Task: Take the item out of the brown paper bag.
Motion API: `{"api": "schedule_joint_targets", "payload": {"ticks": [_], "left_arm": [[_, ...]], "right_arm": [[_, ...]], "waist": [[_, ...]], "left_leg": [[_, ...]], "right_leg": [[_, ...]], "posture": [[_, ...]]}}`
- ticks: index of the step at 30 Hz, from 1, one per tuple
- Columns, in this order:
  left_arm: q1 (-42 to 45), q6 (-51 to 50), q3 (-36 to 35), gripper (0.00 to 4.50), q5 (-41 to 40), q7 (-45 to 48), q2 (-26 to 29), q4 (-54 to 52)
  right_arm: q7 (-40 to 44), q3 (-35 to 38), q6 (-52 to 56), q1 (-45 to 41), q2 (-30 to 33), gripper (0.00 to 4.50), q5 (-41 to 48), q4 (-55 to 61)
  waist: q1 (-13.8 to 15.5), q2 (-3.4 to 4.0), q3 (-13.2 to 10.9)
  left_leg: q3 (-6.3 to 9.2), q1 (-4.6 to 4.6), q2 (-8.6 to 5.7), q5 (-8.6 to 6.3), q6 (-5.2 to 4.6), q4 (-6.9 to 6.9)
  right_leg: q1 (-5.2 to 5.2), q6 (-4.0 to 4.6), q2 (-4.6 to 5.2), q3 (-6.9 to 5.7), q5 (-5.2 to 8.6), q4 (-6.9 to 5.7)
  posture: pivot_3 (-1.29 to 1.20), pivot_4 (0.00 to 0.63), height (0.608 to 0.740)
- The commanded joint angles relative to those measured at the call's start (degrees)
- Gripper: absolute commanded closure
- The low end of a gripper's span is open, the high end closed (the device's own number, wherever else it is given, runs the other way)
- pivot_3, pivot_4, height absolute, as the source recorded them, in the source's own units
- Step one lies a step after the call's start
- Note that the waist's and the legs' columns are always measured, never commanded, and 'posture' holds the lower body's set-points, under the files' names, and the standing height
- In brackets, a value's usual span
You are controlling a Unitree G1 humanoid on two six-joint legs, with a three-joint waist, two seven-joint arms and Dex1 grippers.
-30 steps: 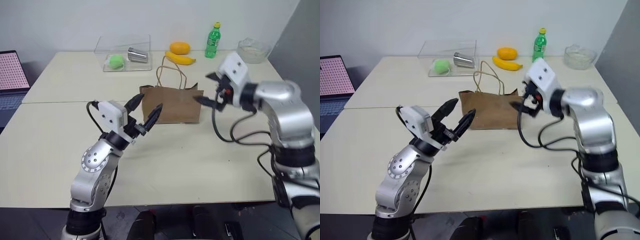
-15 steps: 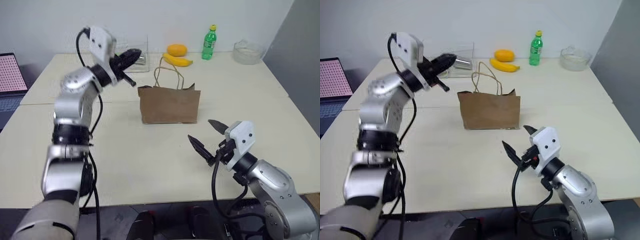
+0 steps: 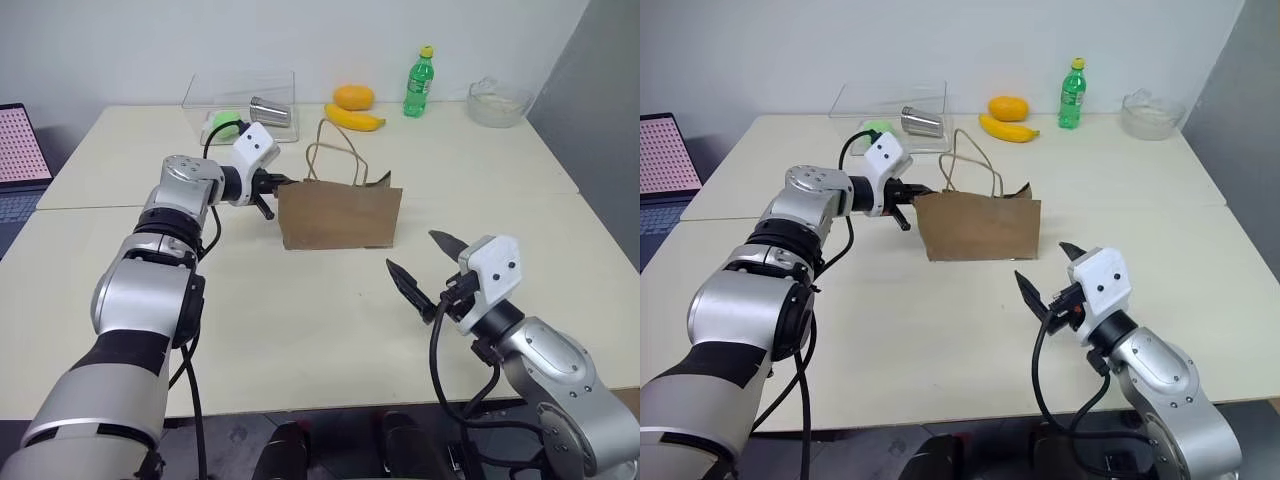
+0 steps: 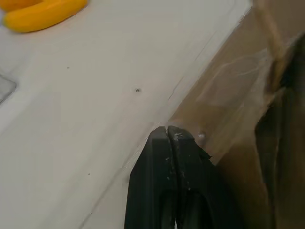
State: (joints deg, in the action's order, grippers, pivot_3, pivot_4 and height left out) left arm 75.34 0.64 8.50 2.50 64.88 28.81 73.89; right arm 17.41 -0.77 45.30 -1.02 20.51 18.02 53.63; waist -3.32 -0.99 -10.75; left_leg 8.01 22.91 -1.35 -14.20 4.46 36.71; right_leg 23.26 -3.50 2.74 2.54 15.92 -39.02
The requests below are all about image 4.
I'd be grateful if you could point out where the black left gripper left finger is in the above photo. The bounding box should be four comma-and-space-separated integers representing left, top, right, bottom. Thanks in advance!
123, 125, 178, 229

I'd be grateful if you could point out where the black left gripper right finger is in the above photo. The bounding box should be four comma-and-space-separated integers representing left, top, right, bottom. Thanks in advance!
166, 125, 244, 229

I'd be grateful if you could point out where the yellow banana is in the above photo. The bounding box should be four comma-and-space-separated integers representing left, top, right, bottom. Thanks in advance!
0, 0, 46, 12
2, 0, 88, 33

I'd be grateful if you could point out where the brown paper bag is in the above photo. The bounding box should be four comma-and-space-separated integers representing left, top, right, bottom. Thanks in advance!
168, 0, 305, 229

